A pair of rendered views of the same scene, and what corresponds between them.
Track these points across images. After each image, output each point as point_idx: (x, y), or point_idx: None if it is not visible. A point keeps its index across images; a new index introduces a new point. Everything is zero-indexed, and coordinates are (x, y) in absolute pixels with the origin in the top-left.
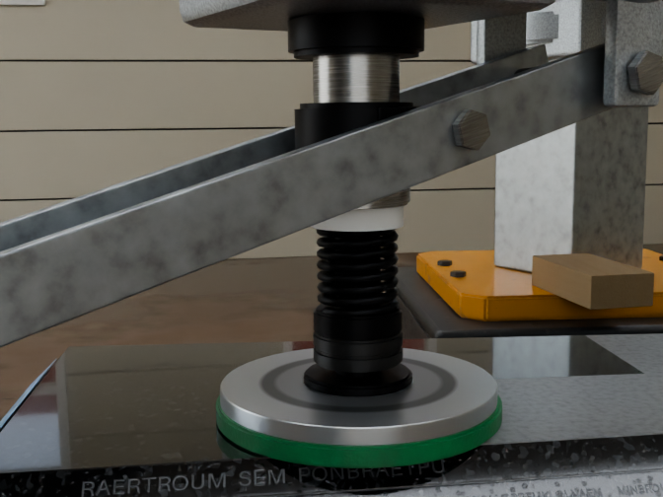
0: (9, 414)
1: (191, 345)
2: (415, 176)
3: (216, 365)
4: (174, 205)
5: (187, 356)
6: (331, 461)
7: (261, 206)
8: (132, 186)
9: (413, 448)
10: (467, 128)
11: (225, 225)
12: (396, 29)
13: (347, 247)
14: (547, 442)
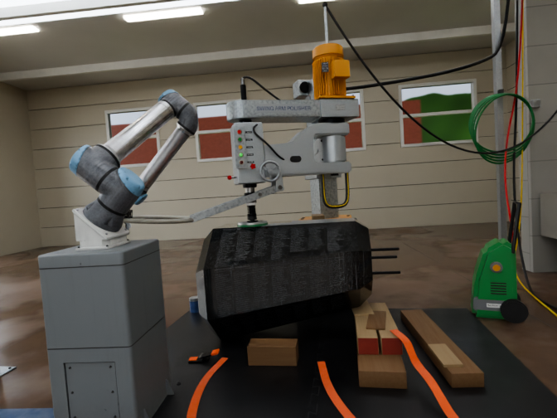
0: None
1: None
2: (254, 199)
3: None
4: (229, 202)
5: None
6: (244, 226)
7: (237, 202)
8: (228, 201)
9: (252, 225)
10: (259, 194)
11: (234, 204)
12: (251, 185)
13: (249, 206)
14: (268, 226)
